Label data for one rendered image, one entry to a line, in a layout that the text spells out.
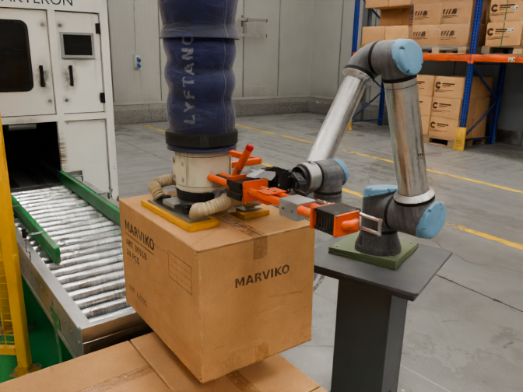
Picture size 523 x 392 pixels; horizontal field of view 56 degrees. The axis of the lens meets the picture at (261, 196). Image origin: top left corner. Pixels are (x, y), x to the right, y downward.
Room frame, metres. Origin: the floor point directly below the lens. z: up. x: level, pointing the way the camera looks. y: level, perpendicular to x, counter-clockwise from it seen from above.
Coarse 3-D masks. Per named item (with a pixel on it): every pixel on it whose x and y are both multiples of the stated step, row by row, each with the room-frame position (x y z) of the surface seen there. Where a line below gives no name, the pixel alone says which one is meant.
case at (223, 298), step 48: (144, 240) 1.48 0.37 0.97; (192, 240) 1.25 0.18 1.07; (240, 240) 1.25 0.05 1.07; (288, 240) 1.34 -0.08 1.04; (144, 288) 1.49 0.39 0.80; (192, 288) 1.20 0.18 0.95; (240, 288) 1.24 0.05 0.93; (288, 288) 1.34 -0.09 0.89; (192, 336) 1.21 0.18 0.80; (240, 336) 1.24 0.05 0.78; (288, 336) 1.34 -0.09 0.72
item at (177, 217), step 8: (144, 200) 1.58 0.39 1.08; (152, 200) 1.56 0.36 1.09; (160, 200) 1.56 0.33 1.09; (152, 208) 1.51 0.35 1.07; (160, 208) 1.48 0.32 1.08; (168, 208) 1.47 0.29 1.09; (176, 208) 1.47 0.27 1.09; (184, 208) 1.41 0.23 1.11; (168, 216) 1.42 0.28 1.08; (176, 216) 1.40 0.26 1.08; (184, 216) 1.39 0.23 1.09; (208, 216) 1.39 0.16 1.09; (176, 224) 1.37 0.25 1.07; (184, 224) 1.33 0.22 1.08; (192, 224) 1.33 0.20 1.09; (200, 224) 1.33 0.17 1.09; (208, 224) 1.35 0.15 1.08; (216, 224) 1.36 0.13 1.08
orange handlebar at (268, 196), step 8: (232, 152) 1.85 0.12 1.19; (240, 152) 1.82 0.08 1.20; (248, 160) 1.68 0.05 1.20; (256, 160) 1.70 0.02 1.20; (208, 176) 1.45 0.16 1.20; (216, 176) 1.43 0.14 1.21; (224, 176) 1.45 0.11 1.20; (224, 184) 1.38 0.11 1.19; (248, 192) 1.28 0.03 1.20; (256, 192) 1.26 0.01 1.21; (264, 192) 1.23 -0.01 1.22; (272, 192) 1.23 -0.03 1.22; (280, 192) 1.23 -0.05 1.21; (264, 200) 1.22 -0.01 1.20; (272, 200) 1.19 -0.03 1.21; (304, 208) 1.10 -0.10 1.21; (344, 224) 1.00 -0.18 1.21; (352, 224) 1.01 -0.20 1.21
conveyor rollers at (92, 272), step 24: (24, 192) 3.45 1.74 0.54; (48, 192) 3.47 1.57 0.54; (72, 192) 3.49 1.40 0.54; (48, 216) 2.95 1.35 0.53; (72, 216) 2.96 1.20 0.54; (96, 216) 2.96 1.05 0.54; (72, 240) 2.52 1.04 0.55; (96, 240) 2.52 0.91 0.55; (120, 240) 2.58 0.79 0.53; (48, 264) 2.20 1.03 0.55; (72, 264) 2.25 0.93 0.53; (96, 264) 2.23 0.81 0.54; (120, 264) 2.22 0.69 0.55; (72, 288) 1.99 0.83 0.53; (96, 288) 1.97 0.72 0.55; (120, 288) 2.03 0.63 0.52; (96, 312) 1.78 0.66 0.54; (120, 312) 1.76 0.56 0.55
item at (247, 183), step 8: (232, 176) 1.35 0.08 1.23; (240, 176) 1.36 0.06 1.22; (232, 184) 1.31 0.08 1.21; (240, 184) 1.28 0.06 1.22; (248, 184) 1.29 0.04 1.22; (256, 184) 1.30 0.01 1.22; (264, 184) 1.32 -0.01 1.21; (232, 192) 1.31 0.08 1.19; (240, 192) 1.29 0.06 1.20; (240, 200) 1.28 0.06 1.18; (248, 200) 1.29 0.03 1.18; (256, 200) 1.30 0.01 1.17
